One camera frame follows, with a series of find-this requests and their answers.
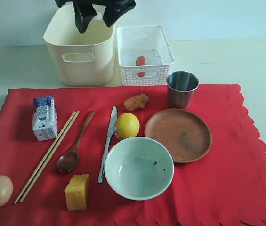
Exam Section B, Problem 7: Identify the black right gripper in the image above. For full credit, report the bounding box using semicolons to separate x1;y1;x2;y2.
55;0;136;33

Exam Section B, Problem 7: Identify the red sausage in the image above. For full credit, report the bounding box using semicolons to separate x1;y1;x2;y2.
136;56;146;77

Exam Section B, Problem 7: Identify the fried chicken nugget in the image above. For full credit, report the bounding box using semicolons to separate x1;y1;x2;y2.
123;94;149;111

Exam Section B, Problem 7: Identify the yellow lemon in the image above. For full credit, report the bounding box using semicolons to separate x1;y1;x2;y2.
114;113;140;140

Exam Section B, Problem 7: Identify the yellow cheese block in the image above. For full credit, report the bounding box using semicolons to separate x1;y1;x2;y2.
64;174;90;211

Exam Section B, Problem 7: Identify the cream plastic bin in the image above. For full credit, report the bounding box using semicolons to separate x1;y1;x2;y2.
43;4;114;86

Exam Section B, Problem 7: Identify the white woven plastic basket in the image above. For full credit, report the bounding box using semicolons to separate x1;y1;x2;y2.
117;25;174;86

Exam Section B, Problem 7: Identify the stainless steel cup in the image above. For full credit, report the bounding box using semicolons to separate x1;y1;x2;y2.
166;71;199;109

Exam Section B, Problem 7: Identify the silver table knife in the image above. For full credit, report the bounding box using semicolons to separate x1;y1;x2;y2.
97;106;118;184

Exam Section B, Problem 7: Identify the blue white milk carton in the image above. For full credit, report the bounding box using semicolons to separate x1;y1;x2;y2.
32;96;58;141

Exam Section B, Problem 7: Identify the red scalloped table cloth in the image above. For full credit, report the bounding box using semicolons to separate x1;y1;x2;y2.
0;85;266;226

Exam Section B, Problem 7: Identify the brown wooden spoon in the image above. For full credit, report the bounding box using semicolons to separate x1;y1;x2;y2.
56;111;95;172

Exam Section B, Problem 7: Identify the brown round plate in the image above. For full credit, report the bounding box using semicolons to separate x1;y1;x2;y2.
144;109;212;163

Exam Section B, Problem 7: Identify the pale green bowl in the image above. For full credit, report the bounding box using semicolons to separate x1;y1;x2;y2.
104;137;174;201

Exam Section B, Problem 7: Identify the left wooden chopstick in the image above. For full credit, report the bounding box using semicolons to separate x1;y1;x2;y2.
14;111;77;204

